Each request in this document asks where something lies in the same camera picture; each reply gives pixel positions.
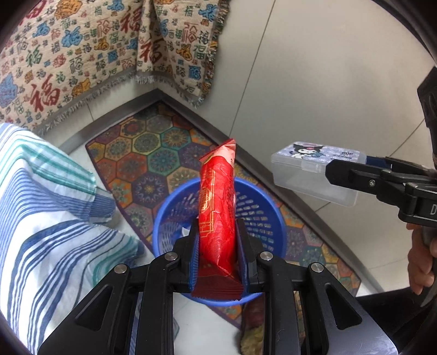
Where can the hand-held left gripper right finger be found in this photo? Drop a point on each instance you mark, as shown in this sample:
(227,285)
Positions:
(243,261)

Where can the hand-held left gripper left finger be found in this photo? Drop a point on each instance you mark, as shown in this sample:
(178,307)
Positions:
(194,254)

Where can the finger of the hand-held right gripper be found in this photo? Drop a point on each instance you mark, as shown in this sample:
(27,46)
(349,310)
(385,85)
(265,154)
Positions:
(358,177)
(375,161)

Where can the clear plastic box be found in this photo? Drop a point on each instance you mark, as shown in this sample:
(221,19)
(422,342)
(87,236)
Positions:
(307,177)

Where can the blue plastic basket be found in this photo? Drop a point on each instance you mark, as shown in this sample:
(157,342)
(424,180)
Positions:
(261,211)

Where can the red snack packet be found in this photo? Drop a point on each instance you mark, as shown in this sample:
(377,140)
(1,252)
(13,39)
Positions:
(216,204)

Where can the person's right hand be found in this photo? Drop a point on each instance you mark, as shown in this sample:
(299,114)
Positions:
(420,266)

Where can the dark clothing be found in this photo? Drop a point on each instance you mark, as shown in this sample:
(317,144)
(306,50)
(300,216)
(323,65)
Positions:
(392,317)

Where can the colourful hexagon floor mat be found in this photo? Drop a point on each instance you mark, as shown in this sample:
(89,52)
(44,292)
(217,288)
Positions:
(143,150)

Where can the blue striped tablecloth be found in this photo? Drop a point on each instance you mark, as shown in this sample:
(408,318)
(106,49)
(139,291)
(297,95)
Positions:
(44,222)

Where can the printed fringed blanket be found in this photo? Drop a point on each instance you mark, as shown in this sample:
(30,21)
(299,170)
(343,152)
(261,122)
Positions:
(85,51)

